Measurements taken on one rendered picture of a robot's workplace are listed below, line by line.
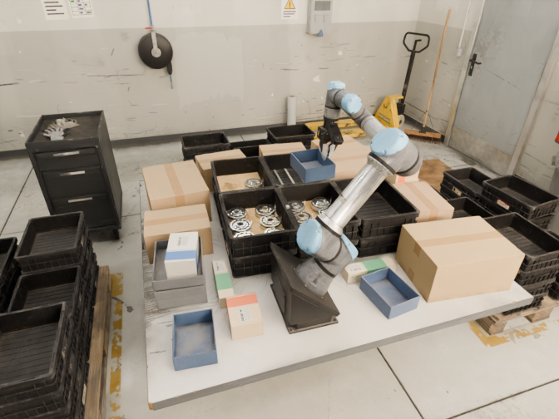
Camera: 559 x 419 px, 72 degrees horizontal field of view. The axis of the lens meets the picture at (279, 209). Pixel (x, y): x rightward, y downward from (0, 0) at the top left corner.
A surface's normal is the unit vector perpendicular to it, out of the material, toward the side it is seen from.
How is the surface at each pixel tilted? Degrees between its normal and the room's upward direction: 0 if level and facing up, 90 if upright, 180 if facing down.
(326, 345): 0
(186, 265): 90
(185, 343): 0
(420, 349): 0
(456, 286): 90
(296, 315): 90
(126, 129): 90
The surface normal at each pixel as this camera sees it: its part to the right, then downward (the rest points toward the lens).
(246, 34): 0.31, 0.51
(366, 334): 0.01, -0.85
